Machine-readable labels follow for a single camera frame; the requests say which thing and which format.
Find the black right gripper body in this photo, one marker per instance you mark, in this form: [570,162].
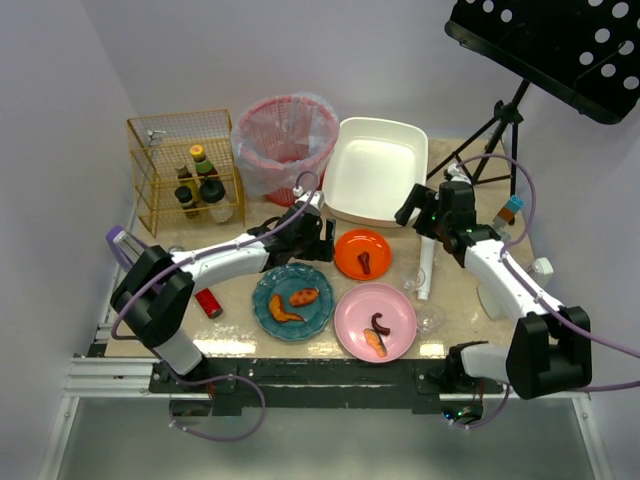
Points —
[423,206]

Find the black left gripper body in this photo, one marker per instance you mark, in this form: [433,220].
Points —
[324,239]

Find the clear black-lidded shaker jar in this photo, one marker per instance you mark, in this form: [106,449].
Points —
[213,193]

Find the green yellow-capped sauce bottle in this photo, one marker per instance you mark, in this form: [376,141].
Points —
[204,167]

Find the dark spice jar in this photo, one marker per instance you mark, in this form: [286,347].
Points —
[185,197]

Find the brown-lidded seasoning bottle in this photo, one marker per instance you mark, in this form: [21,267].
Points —
[184,176]

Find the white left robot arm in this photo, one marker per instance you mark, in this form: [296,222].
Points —
[153,297]

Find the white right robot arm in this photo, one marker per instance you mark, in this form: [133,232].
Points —
[546,354]

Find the orange plate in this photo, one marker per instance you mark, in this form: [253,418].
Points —
[354,242]

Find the white microphone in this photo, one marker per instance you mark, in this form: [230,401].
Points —
[427,255]

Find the dark red meat piece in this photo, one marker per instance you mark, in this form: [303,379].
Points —
[364,262]

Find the orange fried food piece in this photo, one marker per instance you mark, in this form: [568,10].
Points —
[303,297]

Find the toy block stack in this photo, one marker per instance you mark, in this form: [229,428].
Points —
[506,216]

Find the white rectangular basin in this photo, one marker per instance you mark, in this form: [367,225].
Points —
[374,165]

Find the teal ornate plate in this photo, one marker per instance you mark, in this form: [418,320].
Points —
[284,281]

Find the fried chicken wing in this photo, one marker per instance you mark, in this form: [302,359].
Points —
[278,312]

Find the pink plate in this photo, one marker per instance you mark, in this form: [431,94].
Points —
[379,307]

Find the clear glass cup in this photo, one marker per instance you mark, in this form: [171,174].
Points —
[412,278]

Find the salmon slice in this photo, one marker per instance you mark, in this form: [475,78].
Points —
[374,340]

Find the clear plastic bin liner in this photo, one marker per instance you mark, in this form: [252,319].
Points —
[270,150]

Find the red mesh waste basket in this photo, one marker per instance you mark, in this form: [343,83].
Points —
[285,145]

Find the red glitter microphone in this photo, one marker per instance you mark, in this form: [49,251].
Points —
[208,303]

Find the black music stand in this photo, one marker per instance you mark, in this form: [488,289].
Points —
[584,53]

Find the gold wire rack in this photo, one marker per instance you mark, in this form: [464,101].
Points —
[160,143]

